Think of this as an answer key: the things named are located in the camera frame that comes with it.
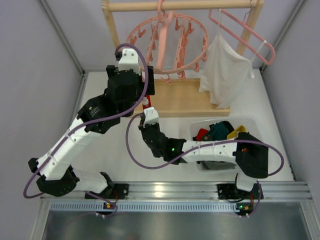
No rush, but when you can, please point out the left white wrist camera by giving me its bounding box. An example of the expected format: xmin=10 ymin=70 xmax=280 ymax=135
xmin=118 ymin=48 xmax=141 ymax=75

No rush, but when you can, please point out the white hanging garment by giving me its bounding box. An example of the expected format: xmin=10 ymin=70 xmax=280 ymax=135
xmin=199 ymin=33 xmax=254 ymax=109

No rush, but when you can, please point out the pink round clip hanger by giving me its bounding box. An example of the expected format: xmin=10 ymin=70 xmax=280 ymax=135
xmin=126 ymin=0 xmax=209 ymax=83

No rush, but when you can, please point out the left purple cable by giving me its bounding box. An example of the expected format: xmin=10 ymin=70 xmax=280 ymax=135
xmin=23 ymin=43 xmax=148 ymax=218

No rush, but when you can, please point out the pink clothes hanger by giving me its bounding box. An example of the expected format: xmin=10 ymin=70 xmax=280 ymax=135
xmin=208 ymin=6 xmax=276 ymax=66

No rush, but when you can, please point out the wooden clothes rack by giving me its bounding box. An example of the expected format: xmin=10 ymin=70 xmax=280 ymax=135
xmin=101 ymin=0 xmax=264 ymax=118

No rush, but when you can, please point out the white plastic basket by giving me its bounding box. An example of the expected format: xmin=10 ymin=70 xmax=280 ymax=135
xmin=189 ymin=115 xmax=265 ymax=175

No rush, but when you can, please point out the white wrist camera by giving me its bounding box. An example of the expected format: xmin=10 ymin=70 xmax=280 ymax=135
xmin=143 ymin=106 xmax=159 ymax=127
xmin=118 ymin=48 xmax=141 ymax=75

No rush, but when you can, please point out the purple cable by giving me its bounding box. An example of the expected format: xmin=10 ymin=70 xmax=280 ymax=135
xmin=23 ymin=43 xmax=148 ymax=218
xmin=125 ymin=113 xmax=285 ymax=218

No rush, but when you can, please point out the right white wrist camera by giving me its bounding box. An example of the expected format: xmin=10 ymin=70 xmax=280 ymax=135
xmin=143 ymin=106 xmax=159 ymax=127

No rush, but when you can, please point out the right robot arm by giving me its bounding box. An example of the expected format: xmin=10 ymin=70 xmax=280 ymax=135
xmin=138 ymin=123 xmax=269 ymax=192

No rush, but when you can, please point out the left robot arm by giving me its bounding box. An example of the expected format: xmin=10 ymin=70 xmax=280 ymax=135
xmin=28 ymin=65 xmax=155 ymax=199

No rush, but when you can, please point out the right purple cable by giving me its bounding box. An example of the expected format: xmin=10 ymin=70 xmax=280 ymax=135
xmin=125 ymin=113 xmax=285 ymax=218

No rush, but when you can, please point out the yellow sock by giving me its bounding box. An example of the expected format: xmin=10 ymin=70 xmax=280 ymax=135
xmin=226 ymin=125 xmax=247 ymax=140

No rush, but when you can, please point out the aluminium mounting rail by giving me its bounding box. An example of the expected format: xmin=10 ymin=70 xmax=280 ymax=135
xmin=39 ymin=181 xmax=315 ymax=214

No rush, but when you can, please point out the red santa sock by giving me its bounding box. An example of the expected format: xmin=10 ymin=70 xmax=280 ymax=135
xmin=192 ymin=128 xmax=209 ymax=141

